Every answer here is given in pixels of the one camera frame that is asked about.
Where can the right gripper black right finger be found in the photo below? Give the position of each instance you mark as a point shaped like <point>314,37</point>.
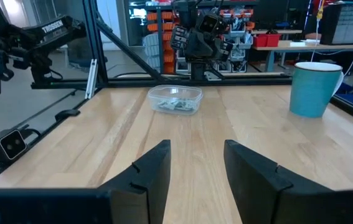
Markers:
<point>257,186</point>

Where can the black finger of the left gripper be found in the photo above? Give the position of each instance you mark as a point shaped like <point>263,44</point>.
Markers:
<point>206,46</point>
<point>194,45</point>

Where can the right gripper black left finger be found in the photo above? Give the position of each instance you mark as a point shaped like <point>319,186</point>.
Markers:
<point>146,186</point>

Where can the green sweetener packet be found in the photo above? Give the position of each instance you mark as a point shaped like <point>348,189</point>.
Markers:
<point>179,104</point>
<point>165,105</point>
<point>189,107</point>

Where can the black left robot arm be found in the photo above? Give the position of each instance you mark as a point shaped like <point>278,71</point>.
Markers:
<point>198,71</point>

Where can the orange parts bin rack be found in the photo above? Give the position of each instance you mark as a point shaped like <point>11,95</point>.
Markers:
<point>167,34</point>

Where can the grey parts bin rack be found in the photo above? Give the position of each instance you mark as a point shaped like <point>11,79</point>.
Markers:
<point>244,40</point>

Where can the clear plastic container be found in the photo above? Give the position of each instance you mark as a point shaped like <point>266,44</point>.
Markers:
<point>163,93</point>

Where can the red plastic bin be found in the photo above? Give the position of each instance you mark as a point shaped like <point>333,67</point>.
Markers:
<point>268,40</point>

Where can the teal cup white inside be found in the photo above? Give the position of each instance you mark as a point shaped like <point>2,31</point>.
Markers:
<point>311,93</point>

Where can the wooden workbench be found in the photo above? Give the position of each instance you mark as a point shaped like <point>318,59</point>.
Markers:
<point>319,46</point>

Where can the black gridded crate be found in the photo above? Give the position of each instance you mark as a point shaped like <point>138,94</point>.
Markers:
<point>347,25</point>

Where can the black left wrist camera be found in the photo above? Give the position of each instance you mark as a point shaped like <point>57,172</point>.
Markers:
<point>208,23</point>

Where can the silver metal bracket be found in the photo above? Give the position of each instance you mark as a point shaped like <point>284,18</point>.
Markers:
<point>91,77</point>

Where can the black frame clip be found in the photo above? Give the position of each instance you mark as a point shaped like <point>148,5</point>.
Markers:
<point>67,114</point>

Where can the black table-level camera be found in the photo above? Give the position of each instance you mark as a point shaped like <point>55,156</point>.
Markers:
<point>6,146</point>

